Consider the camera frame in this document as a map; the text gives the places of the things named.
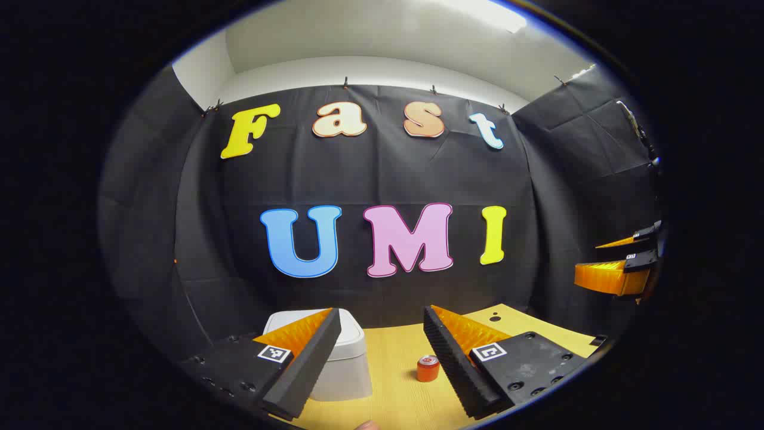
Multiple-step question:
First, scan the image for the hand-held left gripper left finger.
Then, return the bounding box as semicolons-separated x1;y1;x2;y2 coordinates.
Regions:
179;308;342;422

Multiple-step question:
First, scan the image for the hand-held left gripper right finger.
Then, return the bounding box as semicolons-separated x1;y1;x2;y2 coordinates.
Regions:
423;305;589;420

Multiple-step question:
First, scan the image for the red pop can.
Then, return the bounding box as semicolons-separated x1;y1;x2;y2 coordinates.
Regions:
416;355;441;383

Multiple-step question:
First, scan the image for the white desktop garbage bin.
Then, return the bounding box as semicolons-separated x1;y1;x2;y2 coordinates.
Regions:
263;309;374;402

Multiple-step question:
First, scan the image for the wooden desktop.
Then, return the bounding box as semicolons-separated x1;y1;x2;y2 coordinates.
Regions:
269;303;609;430

